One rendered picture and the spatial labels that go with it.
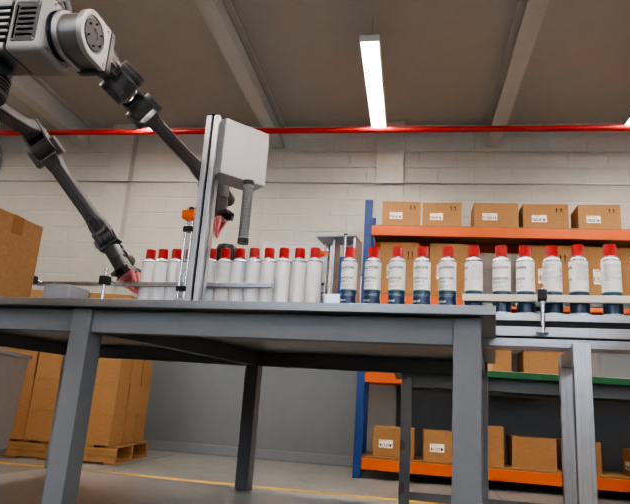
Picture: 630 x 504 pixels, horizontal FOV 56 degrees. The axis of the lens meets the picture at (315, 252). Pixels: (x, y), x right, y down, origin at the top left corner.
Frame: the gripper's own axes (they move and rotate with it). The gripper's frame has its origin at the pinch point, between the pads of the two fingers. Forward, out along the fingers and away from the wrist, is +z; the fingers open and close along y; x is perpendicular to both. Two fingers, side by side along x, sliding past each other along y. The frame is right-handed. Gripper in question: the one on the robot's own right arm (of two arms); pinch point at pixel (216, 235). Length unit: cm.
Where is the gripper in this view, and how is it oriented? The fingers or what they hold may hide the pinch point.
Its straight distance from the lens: 225.9
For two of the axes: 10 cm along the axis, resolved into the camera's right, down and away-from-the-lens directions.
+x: -2.5, -2.3, -9.4
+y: -9.7, 0.0, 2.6
